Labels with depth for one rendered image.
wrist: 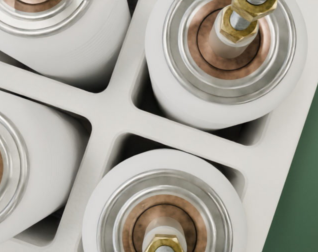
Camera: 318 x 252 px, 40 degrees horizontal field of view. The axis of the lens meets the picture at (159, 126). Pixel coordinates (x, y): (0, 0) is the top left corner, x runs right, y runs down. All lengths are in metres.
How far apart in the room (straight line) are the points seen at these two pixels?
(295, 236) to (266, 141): 0.22
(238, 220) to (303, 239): 0.28
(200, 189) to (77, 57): 0.12
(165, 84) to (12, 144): 0.09
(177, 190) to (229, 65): 0.08
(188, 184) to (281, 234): 0.29
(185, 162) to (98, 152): 0.09
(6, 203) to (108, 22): 0.12
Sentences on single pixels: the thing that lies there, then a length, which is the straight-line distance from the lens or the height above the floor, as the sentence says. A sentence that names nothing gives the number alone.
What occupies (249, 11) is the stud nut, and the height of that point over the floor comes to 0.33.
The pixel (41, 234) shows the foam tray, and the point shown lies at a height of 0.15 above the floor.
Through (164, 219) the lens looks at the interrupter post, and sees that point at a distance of 0.24.
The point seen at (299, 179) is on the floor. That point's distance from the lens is 0.52.
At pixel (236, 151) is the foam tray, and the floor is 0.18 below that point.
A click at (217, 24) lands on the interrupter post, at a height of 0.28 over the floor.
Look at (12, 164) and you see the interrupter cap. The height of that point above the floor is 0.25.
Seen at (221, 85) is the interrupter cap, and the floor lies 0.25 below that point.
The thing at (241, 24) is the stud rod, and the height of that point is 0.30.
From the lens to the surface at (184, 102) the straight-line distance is 0.25.
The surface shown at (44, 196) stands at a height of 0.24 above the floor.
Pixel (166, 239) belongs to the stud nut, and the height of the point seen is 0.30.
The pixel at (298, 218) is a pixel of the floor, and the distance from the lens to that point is 0.53.
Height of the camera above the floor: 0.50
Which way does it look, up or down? 87 degrees down
